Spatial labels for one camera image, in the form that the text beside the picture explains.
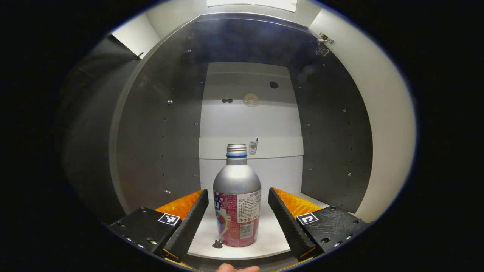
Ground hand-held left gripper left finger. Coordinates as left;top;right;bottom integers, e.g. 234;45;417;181
107;188;209;263

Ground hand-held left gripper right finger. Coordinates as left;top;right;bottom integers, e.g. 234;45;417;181
268;187;370;262

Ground silver bottle with pink label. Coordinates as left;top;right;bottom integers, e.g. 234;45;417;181
213;143;262;248

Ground dark grey cabinet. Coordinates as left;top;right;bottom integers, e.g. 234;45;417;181
109;12;375;262

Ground beige cabinet door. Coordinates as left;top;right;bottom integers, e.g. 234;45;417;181
308;8;416;223

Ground white cabinet shelf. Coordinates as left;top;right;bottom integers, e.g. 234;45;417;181
187;193;330;261

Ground metal door hinge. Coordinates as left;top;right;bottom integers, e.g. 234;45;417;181
316;32;334;57

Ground black backdrop cloth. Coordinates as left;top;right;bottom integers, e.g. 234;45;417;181
57;34;144;223

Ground long ceiling light panel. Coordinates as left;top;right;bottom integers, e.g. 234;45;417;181
206;0;297;12

